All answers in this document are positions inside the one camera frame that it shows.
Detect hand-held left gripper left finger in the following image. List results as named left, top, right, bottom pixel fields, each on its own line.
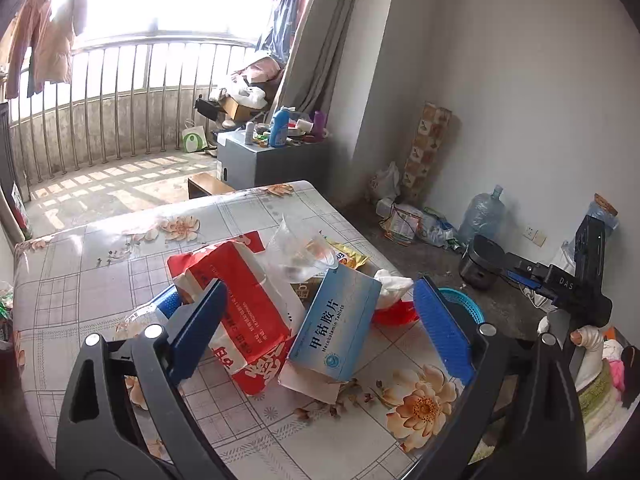
left=56, top=277, right=231, bottom=480

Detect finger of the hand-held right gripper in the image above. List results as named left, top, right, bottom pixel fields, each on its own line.
left=504, top=269, right=542, bottom=291
left=509, top=254, right=578, bottom=298

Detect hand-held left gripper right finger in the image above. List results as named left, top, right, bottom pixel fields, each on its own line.
left=412, top=275, right=588, bottom=480

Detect blue plastic basket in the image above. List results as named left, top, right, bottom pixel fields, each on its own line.
left=437, top=287, right=486, bottom=326

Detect red white plastic wrapper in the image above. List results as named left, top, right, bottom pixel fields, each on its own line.
left=167, top=230, right=296, bottom=398

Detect blue white medicine box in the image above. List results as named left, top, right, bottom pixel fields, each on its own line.
left=287, top=264, right=383, bottom=383

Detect clear plastic bag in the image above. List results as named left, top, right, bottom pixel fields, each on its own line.
left=264, top=214, right=341, bottom=286

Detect person's right hand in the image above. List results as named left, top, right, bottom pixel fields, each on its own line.
left=574, top=327, right=608, bottom=391

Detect blue paper cup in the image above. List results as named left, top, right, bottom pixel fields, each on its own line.
left=150, top=285, right=183, bottom=321

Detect black rice cooker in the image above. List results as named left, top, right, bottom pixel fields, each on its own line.
left=459, top=235, right=511, bottom=291

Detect blue dispenser water bottle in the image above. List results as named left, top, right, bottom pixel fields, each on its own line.
left=586, top=194, right=621, bottom=233

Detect red plastic piece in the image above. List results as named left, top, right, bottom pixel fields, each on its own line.
left=372, top=305, right=421, bottom=328

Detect white tissue paper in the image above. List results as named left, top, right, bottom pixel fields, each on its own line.
left=375, top=269, right=416, bottom=308

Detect empty blue water jug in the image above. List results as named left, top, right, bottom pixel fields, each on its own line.
left=457, top=185, right=506, bottom=246

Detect pile of clear plastic bags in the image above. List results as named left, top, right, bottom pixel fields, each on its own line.
left=417, top=207, right=458, bottom=251

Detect pink white bedding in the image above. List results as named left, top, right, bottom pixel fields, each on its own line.
left=602, top=340, right=632, bottom=406

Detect red printed packet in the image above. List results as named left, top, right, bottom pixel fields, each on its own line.
left=382, top=207, right=418, bottom=246

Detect yellow orange snack wrapper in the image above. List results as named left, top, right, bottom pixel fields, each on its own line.
left=325, top=240, right=368, bottom=271

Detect wooden stool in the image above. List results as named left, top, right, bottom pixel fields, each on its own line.
left=187, top=172, right=236, bottom=201

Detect white plastic bag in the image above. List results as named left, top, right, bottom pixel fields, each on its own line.
left=370, top=161, right=401, bottom=203

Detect tall patterned box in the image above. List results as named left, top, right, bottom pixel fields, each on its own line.
left=400, top=101, right=453, bottom=203

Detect grey cabinet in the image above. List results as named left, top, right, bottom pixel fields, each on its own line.
left=216, top=130, right=331, bottom=191

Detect green white shopping bag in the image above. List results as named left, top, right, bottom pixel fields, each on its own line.
left=181, top=120, right=208, bottom=153

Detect blue detergent bottle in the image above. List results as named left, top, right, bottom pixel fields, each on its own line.
left=270, top=106, right=292, bottom=148

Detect metal balcony railing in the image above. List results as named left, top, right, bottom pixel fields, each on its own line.
left=2, top=35, right=261, bottom=186

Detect cardboard box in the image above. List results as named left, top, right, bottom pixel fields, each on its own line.
left=225, top=95, right=268, bottom=123

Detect grey curtain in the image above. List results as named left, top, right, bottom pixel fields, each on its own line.
left=277, top=0, right=368, bottom=116

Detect pink hanging jacket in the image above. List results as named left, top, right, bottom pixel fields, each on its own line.
left=5, top=0, right=91, bottom=98

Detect hanging blue jeans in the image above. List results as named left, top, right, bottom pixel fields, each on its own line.
left=256, top=0, right=307, bottom=61

